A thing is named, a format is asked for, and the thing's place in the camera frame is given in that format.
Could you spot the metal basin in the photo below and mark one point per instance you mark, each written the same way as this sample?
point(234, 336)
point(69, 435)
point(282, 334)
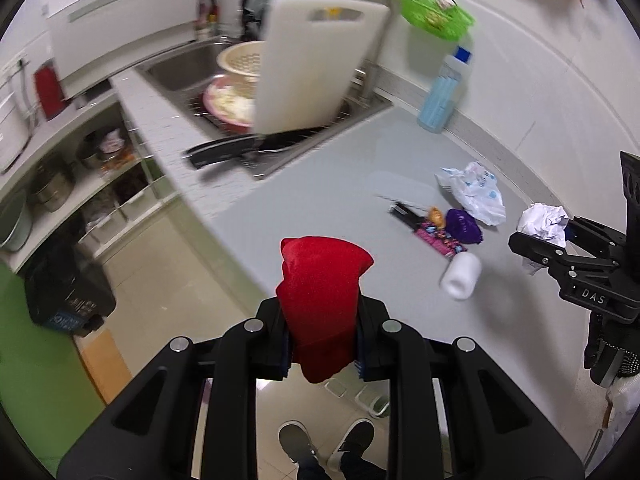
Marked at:
point(15, 220)

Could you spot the white kitchen appliance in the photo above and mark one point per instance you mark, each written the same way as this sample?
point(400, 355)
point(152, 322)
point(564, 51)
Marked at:
point(125, 15)

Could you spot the white stool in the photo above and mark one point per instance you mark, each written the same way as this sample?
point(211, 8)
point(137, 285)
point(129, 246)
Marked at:
point(370, 402)

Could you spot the blue water bottle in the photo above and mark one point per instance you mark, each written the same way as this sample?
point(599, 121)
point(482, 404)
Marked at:
point(437, 105)

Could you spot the steel sink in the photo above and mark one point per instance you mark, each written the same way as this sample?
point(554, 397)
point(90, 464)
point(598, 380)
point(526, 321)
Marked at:
point(175, 70)

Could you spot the green plastic basket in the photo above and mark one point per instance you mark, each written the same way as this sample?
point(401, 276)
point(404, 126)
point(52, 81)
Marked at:
point(435, 15)

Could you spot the red cloth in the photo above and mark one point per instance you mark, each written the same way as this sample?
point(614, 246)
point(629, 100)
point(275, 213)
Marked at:
point(320, 300)

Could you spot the pink bowl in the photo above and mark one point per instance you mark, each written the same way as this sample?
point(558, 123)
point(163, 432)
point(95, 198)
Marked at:
point(227, 105)

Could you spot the dark sauce bottles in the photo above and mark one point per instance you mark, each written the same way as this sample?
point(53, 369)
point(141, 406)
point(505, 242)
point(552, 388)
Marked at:
point(210, 17)

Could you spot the white paper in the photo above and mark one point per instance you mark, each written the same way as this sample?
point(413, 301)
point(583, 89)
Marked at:
point(542, 222)

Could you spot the white rice cooker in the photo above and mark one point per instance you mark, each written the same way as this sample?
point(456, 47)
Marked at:
point(12, 125)

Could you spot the white bottle with blue cap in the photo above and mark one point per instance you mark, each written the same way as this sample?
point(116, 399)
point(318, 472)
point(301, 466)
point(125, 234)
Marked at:
point(457, 65)

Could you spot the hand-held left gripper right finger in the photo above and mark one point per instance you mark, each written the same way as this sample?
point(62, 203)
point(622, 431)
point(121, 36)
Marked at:
point(372, 355)

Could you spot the white storage shelf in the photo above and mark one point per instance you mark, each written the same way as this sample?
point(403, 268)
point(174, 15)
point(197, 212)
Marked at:
point(100, 180)

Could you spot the small orange wrapper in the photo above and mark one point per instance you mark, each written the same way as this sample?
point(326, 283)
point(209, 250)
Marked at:
point(436, 217)

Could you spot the person's legs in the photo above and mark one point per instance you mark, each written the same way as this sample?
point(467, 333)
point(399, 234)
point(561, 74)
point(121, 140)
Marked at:
point(360, 470)

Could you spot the black trash bin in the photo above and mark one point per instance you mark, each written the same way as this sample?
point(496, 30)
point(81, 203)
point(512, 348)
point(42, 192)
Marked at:
point(65, 290)

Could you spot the black pan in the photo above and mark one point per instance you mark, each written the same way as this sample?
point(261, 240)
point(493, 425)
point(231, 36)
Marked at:
point(225, 150)

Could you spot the pink and black snack wrapper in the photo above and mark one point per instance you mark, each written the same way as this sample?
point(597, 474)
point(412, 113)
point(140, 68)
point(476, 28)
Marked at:
point(440, 241)

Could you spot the white printed plastic bag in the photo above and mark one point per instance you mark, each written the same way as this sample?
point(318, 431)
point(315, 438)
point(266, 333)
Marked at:
point(475, 190)

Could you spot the grey shoe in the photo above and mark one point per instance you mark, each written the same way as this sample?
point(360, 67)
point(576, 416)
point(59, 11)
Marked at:
point(355, 437)
point(295, 442)

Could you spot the white foam roll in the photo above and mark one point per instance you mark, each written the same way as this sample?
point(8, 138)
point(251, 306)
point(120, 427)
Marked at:
point(461, 276)

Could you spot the red container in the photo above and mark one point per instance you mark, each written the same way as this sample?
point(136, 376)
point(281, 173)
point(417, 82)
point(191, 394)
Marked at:
point(49, 90)

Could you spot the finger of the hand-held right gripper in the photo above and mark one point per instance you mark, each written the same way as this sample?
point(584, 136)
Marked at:
point(537, 252)
point(595, 237)

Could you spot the steel faucet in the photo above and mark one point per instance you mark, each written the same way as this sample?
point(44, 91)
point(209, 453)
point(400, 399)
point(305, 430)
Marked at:
point(375, 35)

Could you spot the beige colander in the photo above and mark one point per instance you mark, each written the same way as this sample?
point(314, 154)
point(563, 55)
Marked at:
point(240, 62)

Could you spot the person's right hand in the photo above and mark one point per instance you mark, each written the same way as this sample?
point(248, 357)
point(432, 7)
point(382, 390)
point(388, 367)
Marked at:
point(607, 350)

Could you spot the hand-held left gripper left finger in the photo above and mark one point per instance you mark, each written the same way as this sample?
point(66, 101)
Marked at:
point(270, 350)

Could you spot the steel pot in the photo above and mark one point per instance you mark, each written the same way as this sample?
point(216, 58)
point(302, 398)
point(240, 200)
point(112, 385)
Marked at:
point(92, 150)
point(50, 185)

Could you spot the purple wrapper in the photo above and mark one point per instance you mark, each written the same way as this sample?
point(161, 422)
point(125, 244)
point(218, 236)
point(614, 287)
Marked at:
point(462, 225)

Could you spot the white cutting board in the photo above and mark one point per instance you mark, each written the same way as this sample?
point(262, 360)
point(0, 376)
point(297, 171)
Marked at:
point(310, 65)

